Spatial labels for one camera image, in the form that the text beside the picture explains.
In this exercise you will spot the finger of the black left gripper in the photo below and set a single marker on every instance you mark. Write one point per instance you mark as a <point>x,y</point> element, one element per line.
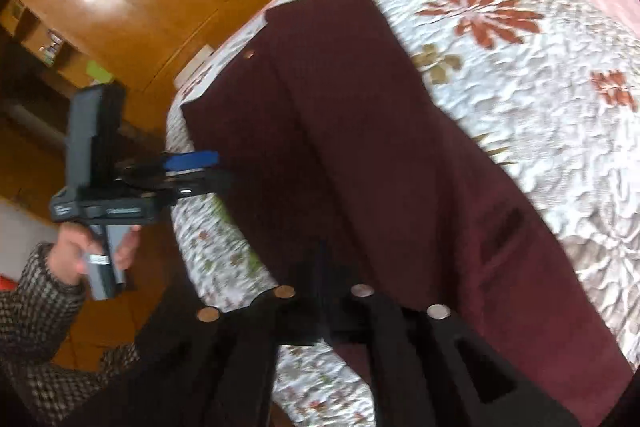
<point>189,184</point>

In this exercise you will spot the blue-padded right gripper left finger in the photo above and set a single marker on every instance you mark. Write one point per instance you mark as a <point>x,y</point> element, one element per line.
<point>202,367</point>

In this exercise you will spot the person's left hand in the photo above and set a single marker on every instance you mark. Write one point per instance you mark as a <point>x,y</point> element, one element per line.
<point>66,257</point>

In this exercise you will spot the floral quilted bedspread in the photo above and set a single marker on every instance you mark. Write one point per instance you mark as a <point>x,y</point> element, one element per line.
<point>547,89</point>

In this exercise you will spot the checkered sleeve left forearm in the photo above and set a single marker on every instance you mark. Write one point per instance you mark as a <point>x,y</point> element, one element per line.
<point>36,317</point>

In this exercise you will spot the dark maroon pants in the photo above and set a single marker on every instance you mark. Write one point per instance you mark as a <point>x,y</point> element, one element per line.
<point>330,135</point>

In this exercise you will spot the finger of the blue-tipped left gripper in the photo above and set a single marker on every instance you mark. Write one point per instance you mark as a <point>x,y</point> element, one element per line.
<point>167,163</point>

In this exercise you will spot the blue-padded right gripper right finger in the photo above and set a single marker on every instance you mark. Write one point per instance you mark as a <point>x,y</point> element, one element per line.
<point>428,368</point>

